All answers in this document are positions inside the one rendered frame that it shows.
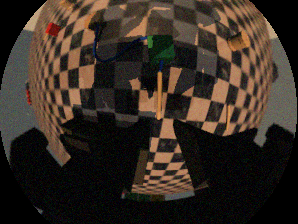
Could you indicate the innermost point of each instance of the green square block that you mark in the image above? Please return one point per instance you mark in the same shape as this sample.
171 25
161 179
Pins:
160 47

